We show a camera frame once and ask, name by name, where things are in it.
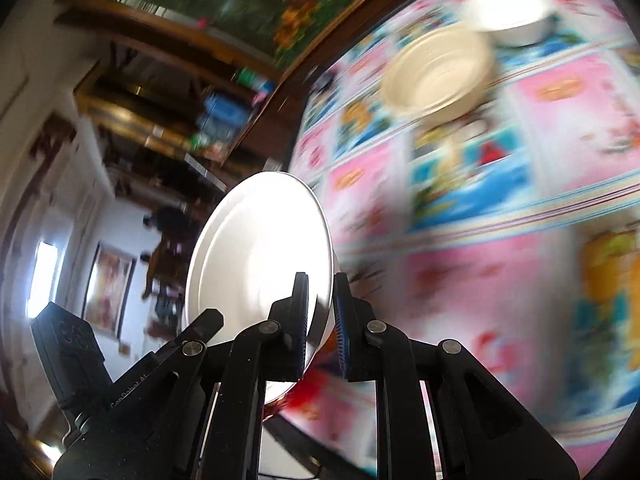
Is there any red glass plate with sticker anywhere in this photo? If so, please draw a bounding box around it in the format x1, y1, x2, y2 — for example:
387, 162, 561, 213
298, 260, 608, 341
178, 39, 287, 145
262, 367, 329, 422

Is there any white bowl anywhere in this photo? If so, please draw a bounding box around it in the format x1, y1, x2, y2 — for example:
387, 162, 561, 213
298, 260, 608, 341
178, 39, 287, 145
461, 0, 555, 48
183, 170, 338, 406

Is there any wooden chair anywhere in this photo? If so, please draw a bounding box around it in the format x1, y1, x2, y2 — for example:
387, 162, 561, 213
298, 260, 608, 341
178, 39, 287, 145
140, 240, 189, 300

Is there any person in dark clothes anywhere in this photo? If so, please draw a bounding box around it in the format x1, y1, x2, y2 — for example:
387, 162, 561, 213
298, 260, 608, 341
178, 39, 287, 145
142, 206, 198, 245

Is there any wooden shelf cabinet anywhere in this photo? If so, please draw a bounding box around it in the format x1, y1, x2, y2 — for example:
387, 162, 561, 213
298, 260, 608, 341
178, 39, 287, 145
74, 44, 281, 201

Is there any colourful fruit tablecloth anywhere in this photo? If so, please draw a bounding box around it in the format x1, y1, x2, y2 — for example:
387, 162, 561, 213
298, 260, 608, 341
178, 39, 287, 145
290, 0, 639, 474

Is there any beige bowl far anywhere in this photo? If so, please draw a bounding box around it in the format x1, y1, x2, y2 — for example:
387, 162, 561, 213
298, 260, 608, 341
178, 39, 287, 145
380, 24, 495, 128

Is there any framed wall painting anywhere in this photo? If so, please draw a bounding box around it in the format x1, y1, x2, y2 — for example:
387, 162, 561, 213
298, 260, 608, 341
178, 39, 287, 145
81, 243, 137, 340

